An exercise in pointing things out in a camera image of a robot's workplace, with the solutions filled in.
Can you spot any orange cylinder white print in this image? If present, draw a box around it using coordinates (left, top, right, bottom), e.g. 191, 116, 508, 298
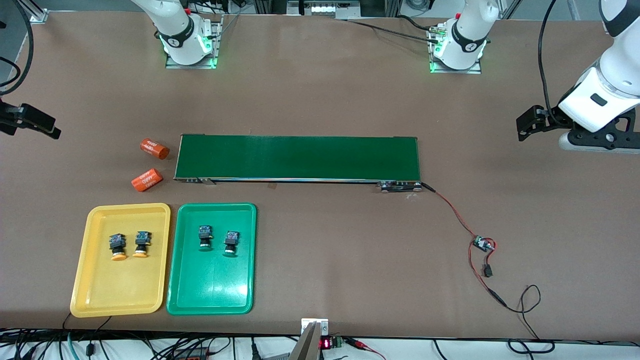
131, 168, 165, 193
140, 137, 171, 160

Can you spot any yellow mushroom push button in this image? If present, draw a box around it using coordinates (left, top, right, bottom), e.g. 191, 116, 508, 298
108, 233, 128, 262
132, 230, 152, 259

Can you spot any yellow plastic tray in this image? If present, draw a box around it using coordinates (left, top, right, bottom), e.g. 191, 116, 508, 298
69, 202, 172, 319

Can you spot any green conveyor belt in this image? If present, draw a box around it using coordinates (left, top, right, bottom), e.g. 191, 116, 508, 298
173, 133, 423, 194

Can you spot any green plastic tray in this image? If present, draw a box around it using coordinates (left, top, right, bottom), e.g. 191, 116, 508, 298
165, 202, 258, 316

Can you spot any grey power strip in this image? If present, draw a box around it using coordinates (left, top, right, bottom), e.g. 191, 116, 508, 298
286, 0, 362, 19

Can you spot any red clip lead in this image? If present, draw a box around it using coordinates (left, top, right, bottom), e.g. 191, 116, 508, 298
345, 337, 388, 360

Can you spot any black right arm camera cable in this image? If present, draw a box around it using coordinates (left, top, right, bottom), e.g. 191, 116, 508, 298
0, 0, 35, 96

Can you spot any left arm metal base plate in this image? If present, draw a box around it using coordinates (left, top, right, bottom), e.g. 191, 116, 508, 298
428, 25, 483, 75

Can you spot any aluminium frame profile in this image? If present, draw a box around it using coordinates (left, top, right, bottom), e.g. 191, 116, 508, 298
19, 0, 51, 24

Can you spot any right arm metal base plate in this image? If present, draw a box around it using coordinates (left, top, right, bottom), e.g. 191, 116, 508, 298
165, 15, 224, 70

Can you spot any black cable to arm base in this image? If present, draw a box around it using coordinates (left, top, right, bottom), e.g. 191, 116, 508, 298
345, 18, 443, 43

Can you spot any thin black looped cable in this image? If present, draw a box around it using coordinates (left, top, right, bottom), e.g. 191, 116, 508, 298
502, 284, 556, 346

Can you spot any silver camera mount bracket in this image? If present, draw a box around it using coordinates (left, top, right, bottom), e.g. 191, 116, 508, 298
300, 318, 330, 360

